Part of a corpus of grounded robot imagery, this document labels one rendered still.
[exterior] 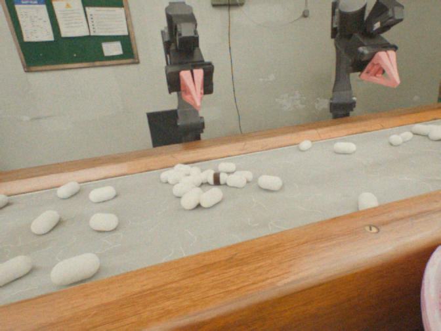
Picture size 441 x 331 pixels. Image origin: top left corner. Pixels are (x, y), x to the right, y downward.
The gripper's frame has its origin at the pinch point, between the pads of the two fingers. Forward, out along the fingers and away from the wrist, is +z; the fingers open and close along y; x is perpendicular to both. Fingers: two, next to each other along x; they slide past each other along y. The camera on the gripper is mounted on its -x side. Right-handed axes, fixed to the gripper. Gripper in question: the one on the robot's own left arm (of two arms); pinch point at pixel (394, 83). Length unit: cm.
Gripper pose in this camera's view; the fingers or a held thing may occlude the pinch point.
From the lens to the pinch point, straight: 63.5
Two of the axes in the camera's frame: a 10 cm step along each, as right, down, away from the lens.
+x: -0.8, 5.6, 8.3
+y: 9.6, -1.7, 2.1
